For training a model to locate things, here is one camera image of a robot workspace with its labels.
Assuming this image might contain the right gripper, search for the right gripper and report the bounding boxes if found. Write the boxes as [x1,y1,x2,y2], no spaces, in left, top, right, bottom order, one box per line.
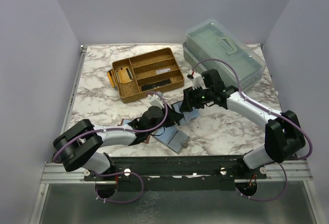
[180,84,214,112]

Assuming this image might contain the brown card holder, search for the brown card holder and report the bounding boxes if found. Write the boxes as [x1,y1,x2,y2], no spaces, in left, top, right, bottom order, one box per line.
[118,119,151,144]

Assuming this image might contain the black card holder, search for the black card holder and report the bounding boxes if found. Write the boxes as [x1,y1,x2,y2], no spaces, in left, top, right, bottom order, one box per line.
[171,101,199,125]

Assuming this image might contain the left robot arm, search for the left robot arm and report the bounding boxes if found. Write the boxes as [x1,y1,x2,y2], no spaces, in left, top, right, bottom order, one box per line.
[53,105,184,180]

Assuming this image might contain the woven rattan divider tray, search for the woven rattan divider tray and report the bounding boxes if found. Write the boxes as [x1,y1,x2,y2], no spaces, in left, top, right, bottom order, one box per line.
[112,47,185,103]

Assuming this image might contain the gold cards beside tray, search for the gold cards beside tray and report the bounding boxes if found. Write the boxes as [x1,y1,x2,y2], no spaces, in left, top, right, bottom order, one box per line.
[107,69,117,89]

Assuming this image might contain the aluminium frame rail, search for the aluminium frame rail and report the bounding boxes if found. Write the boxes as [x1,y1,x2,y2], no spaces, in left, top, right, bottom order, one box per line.
[41,161,88,183]

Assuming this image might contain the black VIP card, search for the black VIP card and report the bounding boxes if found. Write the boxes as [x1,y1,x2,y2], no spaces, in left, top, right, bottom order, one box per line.
[141,79,172,91]

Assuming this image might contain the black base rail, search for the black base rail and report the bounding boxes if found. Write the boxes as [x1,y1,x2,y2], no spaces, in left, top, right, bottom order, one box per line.
[84,155,267,192]

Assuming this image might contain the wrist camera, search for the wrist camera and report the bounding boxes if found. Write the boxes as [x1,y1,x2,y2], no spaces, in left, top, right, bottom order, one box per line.
[187,70,205,89]
[147,91,164,108]

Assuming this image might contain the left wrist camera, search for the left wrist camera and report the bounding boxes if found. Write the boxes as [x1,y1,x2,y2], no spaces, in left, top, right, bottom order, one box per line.
[147,91,164,108]

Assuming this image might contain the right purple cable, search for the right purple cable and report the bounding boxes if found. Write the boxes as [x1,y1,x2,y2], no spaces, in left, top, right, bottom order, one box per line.
[191,59,314,202]

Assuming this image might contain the grey card holder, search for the grey card holder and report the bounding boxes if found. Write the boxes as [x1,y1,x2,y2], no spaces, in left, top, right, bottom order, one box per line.
[152,126,190,154]

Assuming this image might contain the silver card with stripe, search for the silver card with stripe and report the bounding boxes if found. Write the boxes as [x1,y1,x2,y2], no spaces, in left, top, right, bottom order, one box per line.
[156,68,171,75]

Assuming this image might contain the green clear-lid storage box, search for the green clear-lid storage box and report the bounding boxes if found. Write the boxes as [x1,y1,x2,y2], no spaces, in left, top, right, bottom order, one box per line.
[182,20,266,90]

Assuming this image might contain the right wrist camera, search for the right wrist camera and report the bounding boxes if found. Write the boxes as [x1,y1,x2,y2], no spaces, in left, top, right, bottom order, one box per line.
[187,70,205,89]

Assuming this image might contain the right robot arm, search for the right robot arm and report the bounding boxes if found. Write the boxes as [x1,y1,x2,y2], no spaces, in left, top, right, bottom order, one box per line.
[179,69,306,179]

